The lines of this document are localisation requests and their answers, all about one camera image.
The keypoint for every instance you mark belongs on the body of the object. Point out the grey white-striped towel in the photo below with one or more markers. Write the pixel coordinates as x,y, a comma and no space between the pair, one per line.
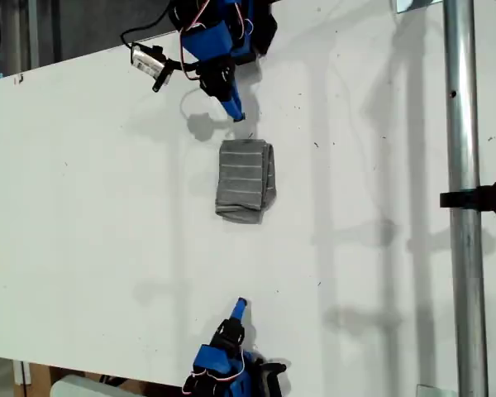
241,182

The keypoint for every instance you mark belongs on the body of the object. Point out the white box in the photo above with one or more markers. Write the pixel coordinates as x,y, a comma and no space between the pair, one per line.
82,388

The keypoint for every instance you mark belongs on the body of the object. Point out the wooden table leg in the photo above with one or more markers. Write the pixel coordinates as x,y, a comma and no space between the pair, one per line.
39,378

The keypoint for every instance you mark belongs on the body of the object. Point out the black clamp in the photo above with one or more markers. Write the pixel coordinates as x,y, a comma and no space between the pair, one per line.
483,197

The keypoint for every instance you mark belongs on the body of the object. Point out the short black camera stalk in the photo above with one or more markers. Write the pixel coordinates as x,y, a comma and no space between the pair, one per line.
273,366
165,74

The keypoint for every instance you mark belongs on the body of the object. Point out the black grey wrist camera box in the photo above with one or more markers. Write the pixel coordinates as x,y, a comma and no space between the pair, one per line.
273,384
146,61

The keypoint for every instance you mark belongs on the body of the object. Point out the steel post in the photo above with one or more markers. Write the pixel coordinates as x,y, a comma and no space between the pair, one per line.
465,248

